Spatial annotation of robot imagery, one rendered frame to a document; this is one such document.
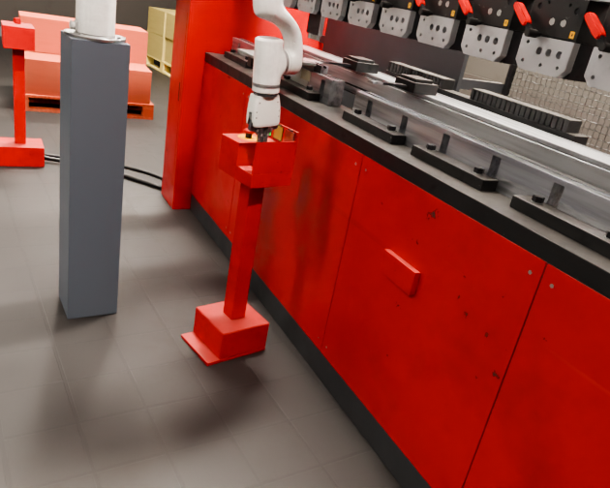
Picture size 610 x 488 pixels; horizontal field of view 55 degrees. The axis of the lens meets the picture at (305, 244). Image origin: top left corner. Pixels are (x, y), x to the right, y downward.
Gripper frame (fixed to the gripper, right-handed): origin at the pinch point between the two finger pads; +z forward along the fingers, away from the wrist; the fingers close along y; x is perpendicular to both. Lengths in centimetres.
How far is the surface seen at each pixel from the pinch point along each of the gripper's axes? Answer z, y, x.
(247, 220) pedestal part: 28.0, 2.3, -2.3
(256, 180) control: 10.8, 4.6, 4.8
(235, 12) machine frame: -24, -66, -126
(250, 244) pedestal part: 37.7, 0.4, -2.4
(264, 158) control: 3.7, 1.9, 4.8
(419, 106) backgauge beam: -9, -64, 7
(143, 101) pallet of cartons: 73, -100, -325
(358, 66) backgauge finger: -15, -68, -33
